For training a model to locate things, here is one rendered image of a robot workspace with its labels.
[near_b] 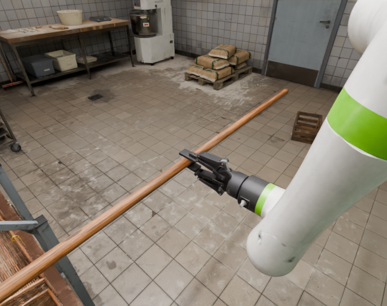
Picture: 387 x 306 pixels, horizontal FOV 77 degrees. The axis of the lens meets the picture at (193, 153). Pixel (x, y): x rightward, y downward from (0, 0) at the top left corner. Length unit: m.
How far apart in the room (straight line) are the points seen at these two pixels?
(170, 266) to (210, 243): 0.35
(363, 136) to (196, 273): 1.64
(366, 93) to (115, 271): 1.83
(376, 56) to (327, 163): 0.13
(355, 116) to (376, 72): 0.05
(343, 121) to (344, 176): 0.07
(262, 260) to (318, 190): 0.21
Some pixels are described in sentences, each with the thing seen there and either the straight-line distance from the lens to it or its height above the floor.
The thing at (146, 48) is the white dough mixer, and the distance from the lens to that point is 5.74.
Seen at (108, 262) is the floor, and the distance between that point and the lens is 2.00.
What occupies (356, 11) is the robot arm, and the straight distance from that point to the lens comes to 0.49.
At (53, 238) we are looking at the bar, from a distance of 1.11.
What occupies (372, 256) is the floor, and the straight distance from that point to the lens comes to 2.33.
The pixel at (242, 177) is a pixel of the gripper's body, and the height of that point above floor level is 1.22.
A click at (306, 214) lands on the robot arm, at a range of 0.43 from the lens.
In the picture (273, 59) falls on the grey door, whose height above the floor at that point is 0.34.
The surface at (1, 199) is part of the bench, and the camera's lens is 1.86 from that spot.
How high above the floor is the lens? 1.66
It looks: 37 degrees down
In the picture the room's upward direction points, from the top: straight up
